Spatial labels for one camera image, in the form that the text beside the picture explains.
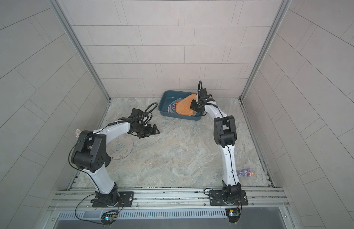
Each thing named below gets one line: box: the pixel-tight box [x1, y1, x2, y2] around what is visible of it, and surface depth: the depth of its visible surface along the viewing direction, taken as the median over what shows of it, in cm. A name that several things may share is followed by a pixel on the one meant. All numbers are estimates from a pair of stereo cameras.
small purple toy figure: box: [237, 167, 255, 178], surface depth 79 cm
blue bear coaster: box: [167, 98, 183, 115], surface depth 111 cm
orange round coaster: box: [175, 93, 198, 116], surface depth 110 cm
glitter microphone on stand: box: [74, 128, 82, 141], surface depth 74 cm
